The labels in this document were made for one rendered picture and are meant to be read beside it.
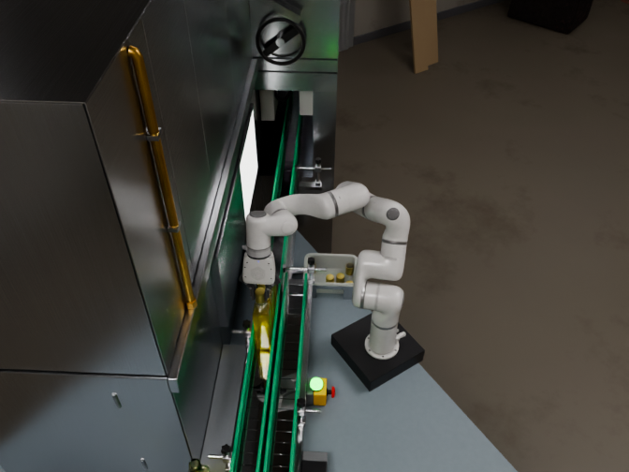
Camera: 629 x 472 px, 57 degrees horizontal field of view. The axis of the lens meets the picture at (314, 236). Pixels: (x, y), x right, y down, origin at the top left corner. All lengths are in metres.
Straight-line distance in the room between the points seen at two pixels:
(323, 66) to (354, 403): 1.43
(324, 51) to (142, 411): 1.68
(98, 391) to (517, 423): 2.11
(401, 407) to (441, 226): 1.99
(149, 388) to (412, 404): 1.01
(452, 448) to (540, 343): 1.45
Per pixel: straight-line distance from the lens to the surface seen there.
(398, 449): 2.07
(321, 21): 2.58
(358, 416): 2.11
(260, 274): 1.83
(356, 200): 1.83
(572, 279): 3.83
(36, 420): 1.79
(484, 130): 4.92
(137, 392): 1.55
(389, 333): 2.08
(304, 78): 2.70
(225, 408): 1.99
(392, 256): 1.93
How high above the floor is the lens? 2.59
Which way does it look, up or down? 44 degrees down
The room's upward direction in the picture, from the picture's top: straight up
